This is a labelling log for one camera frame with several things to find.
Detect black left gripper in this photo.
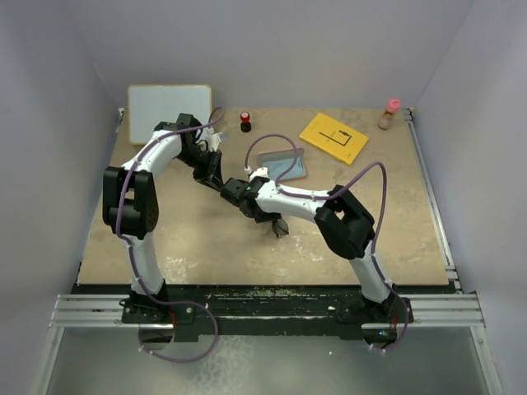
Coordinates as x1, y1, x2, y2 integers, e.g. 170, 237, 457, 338
175, 146, 223, 192

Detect blue cleaning cloth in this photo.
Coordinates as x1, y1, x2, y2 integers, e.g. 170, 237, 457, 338
263, 159, 307, 180

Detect pink glasses case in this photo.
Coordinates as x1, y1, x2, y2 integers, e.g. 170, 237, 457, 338
256, 147, 307, 181

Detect thin framed sunglasses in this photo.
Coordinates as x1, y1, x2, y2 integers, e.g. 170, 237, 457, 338
272, 218, 289, 238

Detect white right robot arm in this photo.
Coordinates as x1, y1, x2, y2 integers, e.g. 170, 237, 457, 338
220, 176, 395, 322

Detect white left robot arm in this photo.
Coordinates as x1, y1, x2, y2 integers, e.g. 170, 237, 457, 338
102, 108, 223, 323

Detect red and black stamp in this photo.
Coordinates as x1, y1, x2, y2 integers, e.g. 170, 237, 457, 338
240, 111, 252, 132

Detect small whiteboard on stand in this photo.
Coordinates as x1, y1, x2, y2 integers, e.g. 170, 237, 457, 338
127, 84, 212, 146

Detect yellow book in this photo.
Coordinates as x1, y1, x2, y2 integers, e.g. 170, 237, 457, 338
299, 113, 369, 165

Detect pink capped small bottle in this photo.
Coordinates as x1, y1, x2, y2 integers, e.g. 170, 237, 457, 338
378, 99, 401, 130

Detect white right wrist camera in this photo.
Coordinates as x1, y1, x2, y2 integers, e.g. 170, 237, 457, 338
245, 166, 270, 182

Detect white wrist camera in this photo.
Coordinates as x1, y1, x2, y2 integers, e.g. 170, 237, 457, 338
245, 166, 270, 182
203, 128, 229, 151

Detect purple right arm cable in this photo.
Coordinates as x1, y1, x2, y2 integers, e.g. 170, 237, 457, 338
243, 133, 411, 355

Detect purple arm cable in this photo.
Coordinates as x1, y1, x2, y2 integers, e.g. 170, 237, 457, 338
114, 107, 226, 363
243, 133, 411, 355

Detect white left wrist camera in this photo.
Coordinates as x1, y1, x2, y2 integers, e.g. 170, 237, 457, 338
203, 128, 229, 151

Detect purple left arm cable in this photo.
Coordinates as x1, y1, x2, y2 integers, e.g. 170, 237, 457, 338
114, 107, 226, 363

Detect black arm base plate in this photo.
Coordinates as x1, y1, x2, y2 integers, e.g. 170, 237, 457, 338
72, 282, 415, 342

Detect aluminium rail frame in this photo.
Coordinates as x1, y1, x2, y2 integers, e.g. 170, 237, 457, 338
48, 295, 141, 328

